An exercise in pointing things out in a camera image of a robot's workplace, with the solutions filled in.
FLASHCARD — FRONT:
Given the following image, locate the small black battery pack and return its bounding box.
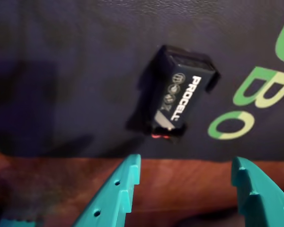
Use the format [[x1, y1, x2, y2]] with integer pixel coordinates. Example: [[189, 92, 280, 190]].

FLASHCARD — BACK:
[[125, 44, 221, 144]]

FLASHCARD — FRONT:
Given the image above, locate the black mat with WOWROBO print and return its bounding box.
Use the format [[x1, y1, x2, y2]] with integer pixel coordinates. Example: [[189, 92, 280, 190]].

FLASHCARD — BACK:
[[0, 0, 284, 164]]

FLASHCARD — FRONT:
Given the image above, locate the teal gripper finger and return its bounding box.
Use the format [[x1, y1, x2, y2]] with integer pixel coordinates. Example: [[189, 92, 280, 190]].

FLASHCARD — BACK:
[[73, 153, 142, 227], [231, 156, 284, 227]]

